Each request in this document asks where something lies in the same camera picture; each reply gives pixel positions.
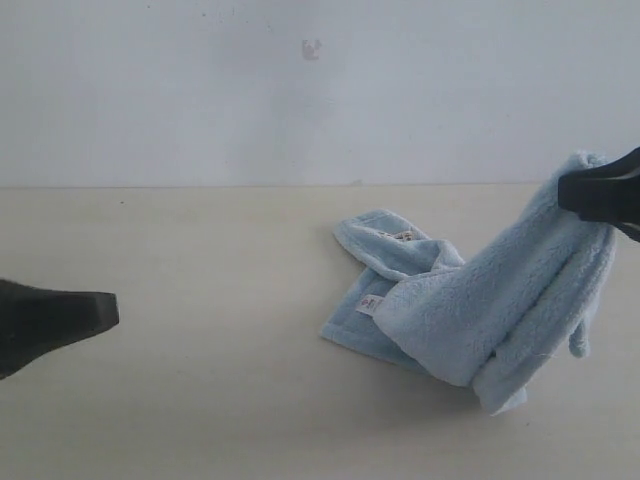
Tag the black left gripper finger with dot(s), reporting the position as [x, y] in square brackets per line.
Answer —
[37, 321]

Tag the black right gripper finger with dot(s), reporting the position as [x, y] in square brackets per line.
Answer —
[605, 194]

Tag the light blue terry towel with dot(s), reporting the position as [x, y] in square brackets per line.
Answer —
[488, 323]

